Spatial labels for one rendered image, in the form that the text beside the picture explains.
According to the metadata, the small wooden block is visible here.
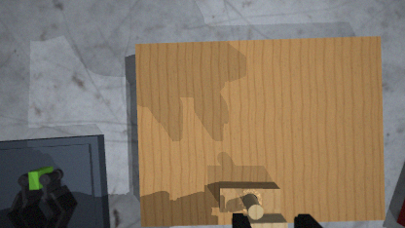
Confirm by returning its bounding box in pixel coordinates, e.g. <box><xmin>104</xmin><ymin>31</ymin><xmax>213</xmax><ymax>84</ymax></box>
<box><xmin>219</xmin><ymin>181</ymin><xmax>280</xmax><ymax>213</ymax></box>

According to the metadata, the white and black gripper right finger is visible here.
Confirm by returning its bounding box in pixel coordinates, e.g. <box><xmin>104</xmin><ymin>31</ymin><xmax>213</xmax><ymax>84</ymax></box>
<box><xmin>294</xmin><ymin>213</ymin><xmax>323</xmax><ymax>228</ymax></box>

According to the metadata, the light brown wooden board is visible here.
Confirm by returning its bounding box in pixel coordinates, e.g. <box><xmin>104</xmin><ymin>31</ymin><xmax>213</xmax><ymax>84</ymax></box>
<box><xmin>135</xmin><ymin>36</ymin><xmax>386</xmax><ymax>228</ymax></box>

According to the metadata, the light wooden dowel pin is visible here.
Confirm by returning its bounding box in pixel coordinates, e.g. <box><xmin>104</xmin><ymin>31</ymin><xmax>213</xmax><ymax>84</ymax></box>
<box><xmin>243</xmin><ymin>193</ymin><xmax>264</xmax><ymax>219</ymax></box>

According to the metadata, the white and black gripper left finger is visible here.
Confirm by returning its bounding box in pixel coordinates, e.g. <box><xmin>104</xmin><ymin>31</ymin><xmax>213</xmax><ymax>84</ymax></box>
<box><xmin>232</xmin><ymin>213</ymin><xmax>251</xmax><ymax>228</ymax></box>

